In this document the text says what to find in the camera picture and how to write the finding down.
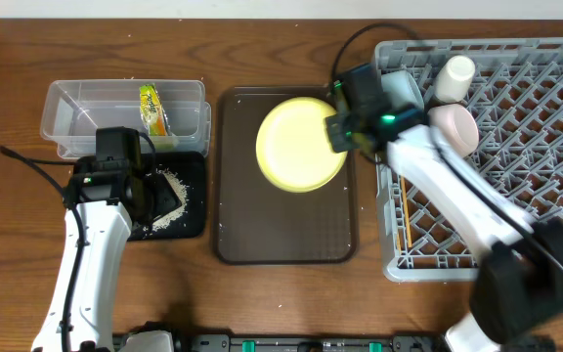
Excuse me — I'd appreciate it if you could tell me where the white plastic cup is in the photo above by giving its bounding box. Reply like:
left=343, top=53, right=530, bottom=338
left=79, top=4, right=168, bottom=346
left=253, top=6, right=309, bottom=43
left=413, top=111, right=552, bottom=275
left=434, top=55, right=476, bottom=104

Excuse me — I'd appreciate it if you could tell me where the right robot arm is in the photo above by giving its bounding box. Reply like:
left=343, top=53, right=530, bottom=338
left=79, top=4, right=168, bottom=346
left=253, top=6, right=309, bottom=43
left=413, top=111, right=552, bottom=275
left=325, top=104, right=563, bottom=351

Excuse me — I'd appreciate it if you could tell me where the grey plastic dishwasher rack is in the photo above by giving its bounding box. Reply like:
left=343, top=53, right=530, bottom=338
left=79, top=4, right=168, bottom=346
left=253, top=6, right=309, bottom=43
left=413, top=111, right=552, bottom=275
left=373, top=37, right=563, bottom=282

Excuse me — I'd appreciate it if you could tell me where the clear plastic bin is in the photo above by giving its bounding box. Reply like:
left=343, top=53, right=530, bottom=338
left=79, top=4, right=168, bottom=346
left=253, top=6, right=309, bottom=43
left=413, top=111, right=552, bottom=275
left=40, top=79, right=212, bottom=159

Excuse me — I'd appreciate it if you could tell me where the green yellow snack wrapper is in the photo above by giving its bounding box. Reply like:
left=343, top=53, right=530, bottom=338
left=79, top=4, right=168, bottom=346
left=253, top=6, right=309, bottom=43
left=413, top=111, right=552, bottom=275
left=139, top=83, right=176, bottom=150

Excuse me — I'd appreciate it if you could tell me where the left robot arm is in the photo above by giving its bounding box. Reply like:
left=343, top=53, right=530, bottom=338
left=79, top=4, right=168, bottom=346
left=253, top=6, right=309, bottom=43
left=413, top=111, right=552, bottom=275
left=31, top=171, right=158, bottom=351

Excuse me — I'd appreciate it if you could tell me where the black plastic bin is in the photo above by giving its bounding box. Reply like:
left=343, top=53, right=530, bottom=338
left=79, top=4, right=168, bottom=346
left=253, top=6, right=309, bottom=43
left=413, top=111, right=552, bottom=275
left=73, top=151, right=209, bottom=242

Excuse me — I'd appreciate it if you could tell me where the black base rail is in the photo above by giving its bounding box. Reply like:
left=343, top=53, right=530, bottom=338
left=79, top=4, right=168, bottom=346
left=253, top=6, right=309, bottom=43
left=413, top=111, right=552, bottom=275
left=112, top=322, right=449, bottom=352

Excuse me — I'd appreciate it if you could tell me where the white bowl with rice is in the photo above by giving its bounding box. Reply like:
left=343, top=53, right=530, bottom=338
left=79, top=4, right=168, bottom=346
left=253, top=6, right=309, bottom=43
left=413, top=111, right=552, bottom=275
left=428, top=104, right=479, bottom=157

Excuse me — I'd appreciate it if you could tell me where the light blue bowl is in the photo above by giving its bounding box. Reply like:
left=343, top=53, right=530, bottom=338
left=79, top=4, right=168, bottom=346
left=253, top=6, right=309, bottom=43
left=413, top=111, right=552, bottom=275
left=381, top=70, right=424, bottom=110

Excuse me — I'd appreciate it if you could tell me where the yellow round plate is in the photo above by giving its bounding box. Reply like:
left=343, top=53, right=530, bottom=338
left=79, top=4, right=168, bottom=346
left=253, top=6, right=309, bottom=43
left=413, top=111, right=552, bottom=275
left=255, top=97, right=347, bottom=193

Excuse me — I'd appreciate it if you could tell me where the spilled white rice pile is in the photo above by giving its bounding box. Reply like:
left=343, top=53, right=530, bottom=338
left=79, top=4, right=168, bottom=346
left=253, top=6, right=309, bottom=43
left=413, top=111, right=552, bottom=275
left=144, top=170, right=188, bottom=237

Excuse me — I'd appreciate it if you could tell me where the dark brown serving tray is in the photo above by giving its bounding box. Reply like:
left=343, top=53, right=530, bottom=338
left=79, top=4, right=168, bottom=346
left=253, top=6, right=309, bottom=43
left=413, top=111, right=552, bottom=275
left=211, top=86, right=358, bottom=265

